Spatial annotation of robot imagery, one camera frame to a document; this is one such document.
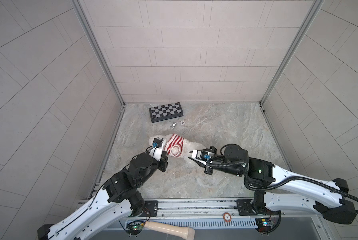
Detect right green circuit board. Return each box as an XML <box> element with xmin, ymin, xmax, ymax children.
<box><xmin>255</xmin><ymin>218</ymin><xmax>273</xmax><ymax>233</ymax></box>

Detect white teddy bear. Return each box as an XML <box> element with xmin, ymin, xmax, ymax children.
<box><xmin>149</xmin><ymin>134</ymin><xmax>206</xmax><ymax>159</ymax></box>

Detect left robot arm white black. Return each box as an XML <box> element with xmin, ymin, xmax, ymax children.
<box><xmin>38</xmin><ymin>149</ymin><xmax>168</xmax><ymax>240</ymax></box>

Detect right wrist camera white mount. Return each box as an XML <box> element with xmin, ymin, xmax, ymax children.
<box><xmin>189</xmin><ymin>146</ymin><xmax>217</xmax><ymax>168</ymax></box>

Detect beige wooden handle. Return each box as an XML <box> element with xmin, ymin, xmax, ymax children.
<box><xmin>144</xmin><ymin>221</ymin><xmax>195</xmax><ymax>240</ymax></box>

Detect folded black white chessboard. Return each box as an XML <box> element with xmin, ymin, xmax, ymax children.
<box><xmin>149</xmin><ymin>102</ymin><xmax>184</xmax><ymax>123</ymax></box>

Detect red white striped knit sweater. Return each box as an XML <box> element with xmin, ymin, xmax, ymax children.
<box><xmin>164</xmin><ymin>134</ymin><xmax>184</xmax><ymax>158</ymax></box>

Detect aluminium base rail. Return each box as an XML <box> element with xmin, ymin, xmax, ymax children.
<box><xmin>74</xmin><ymin>196</ymin><xmax>317</xmax><ymax>221</ymax></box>

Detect round red white sticker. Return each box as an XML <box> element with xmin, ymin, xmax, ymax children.
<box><xmin>223</xmin><ymin>213</ymin><xmax>232</xmax><ymax>223</ymax></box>

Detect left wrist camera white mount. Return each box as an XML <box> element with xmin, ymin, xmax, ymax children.
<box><xmin>149</xmin><ymin>138</ymin><xmax>165</xmax><ymax>162</ymax></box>

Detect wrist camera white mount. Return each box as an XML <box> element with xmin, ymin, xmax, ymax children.
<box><xmin>149</xmin><ymin>138</ymin><xmax>165</xmax><ymax>162</ymax></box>
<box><xmin>189</xmin><ymin>146</ymin><xmax>217</xmax><ymax>168</ymax></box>

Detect left green circuit board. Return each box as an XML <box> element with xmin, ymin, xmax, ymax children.
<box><xmin>126</xmin><ymin>221</ymin><xmax>145</xmax><ymax>236</ymax></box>

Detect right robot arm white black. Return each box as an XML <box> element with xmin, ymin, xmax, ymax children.
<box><xmin>192</xmin><ymin>144</ymin><xmax>358</xmax><ymax>225</ymax></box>

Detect green circuit board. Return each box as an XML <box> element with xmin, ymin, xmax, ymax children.
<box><xmin>126</xmin><ymin>221</ymin><xmax>145</xmax><ymax>236</ymax></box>
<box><xmin>255</xmin><ymin>218</ymin><xmax>273</xmax><ymax>233</ymax></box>

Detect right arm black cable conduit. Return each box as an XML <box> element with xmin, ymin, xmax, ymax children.
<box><xmin>205</xmin><ymin>143</ymin><xmax>358</xmax><ymax>215</ymax></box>

